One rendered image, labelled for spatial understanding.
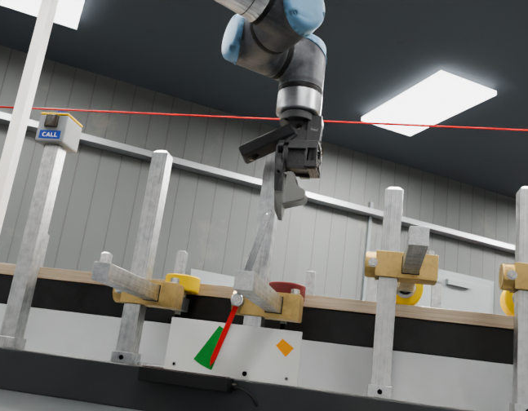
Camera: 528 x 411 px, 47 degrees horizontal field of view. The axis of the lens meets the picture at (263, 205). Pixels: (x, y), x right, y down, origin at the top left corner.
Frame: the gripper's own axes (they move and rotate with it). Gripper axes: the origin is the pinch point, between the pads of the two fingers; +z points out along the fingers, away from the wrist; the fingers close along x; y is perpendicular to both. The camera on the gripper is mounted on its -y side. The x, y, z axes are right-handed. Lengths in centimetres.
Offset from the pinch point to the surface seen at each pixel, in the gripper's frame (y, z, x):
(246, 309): -5.0, 18.2, 5.4
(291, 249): -79, -101, 511
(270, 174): -3.4, -10.0, 6.1
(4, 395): -53, 40, 8
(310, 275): -7, -8, 115
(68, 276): -56, 12, 27
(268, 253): -1.9, 6.6, 6.2
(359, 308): 15.7, 13.4, 27.3
